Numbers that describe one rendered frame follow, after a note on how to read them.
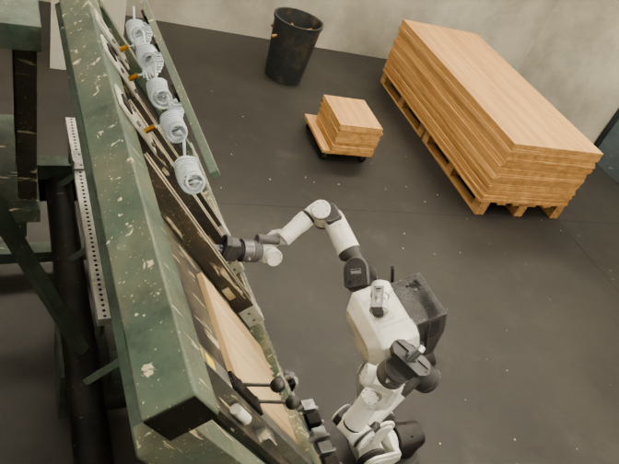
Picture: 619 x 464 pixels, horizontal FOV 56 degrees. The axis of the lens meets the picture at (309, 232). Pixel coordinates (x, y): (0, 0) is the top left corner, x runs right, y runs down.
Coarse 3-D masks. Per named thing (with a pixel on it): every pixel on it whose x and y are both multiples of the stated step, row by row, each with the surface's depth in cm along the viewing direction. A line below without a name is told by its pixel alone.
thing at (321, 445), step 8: (296, 384) 246; (304, 400) 236; (312, 400) 238; (312, 408) 235; (304, 416) 237; (312, 416) 232; (312, 424) 230; (320, 424) 233; (312, 432) 227; (320, 432) 228; (320, 440) 228; (328, 440) 226; (320, 448) 222; (328, 448) 223; (320, 456) 223; (328, 456) 225
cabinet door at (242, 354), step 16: (208, 288) 189; (208, 304) 183; (224, 304) 202; (224, 320) 190; (224, 336) 176; (240, 336) 204; (224, 352) 171; (240, 352) 191; (256, 352) 220; (240, 368) 178; (256, 368) 203; (272, 416) 186; (288, 432) 201
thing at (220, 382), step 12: (204, 360) 132; (216, 372) 137; (216, 384) 140; (228, 384) 143; (228, 396) 146; (252, 420) 160; (264, 420) 162; (276, 432) 170; (288, 444) 179; (288, 456) 185; (300, 456) 188
